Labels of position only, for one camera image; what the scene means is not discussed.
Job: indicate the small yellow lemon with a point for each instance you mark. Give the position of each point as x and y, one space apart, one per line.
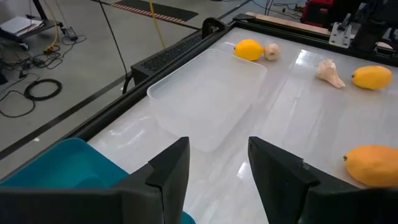
248 49

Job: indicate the large right yellow lemon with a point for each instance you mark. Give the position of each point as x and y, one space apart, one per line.
371 77

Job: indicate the orange mango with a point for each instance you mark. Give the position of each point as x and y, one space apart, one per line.
373 165

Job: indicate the black low stand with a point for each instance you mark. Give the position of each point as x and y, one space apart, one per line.
49 25

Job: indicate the white garlic bulb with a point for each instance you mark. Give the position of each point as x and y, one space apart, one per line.
328 71
272 52

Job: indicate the wooden board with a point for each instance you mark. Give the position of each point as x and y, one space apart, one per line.
289 22

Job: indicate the red case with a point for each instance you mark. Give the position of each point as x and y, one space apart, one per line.
315 12

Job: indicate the black perforated panel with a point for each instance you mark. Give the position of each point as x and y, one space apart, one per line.
168 57

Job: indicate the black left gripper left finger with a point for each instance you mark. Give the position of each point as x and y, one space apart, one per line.
93 205

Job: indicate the black arched bracket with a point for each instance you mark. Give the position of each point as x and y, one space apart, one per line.
214 26

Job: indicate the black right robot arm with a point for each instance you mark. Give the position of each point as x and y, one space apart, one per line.
370 28

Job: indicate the black floor mat striped edge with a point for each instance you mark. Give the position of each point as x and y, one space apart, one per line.
161 7

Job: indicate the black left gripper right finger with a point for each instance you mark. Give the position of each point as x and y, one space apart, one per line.
311 205

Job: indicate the grey metal bracket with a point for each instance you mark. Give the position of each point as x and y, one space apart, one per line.
340 37

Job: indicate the white paper stack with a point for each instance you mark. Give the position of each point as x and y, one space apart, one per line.
18 25

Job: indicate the grey power adapter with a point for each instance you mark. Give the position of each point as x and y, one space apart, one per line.
70 32

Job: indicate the teal plastic basket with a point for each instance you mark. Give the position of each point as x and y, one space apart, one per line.
62 165

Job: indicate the black table frame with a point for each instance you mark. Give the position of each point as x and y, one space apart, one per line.
124 102

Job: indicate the clear plastic bin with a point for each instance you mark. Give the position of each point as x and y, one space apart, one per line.
205 99

